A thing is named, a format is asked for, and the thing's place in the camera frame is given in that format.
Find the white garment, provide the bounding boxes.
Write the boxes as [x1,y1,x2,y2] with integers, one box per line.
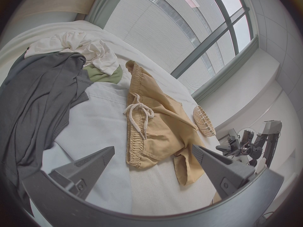
[24,31,119,76]

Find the pale blue garment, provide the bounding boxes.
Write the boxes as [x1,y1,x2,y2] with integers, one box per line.
[41,82,133,222]

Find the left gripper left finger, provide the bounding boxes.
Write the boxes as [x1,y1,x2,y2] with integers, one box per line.
[48,146,116,201]

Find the bed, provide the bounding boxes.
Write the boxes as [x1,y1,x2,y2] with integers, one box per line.
[0,0,220,222]

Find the window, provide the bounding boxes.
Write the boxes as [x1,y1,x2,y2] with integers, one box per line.
[102,0,254,96]

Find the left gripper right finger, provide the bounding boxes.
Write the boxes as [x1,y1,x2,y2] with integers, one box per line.
[192,144,256,202]

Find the grey-green curtain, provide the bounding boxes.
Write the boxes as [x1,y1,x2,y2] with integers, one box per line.
[88,0,133,30]
[191,36,259,103]

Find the round woven basket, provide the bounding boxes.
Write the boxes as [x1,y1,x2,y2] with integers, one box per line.
[193,105,216,138]

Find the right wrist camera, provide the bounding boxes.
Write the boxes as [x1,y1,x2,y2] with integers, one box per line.
[227,130,240,146]

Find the tan shorts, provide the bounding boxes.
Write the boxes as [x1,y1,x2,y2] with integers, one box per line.
[123,60,206,186]

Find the green garment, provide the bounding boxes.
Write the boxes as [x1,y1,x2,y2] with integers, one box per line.
[83,64,123,84]

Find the black garment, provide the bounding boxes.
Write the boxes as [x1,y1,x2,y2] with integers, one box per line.
[0,52,94,219]

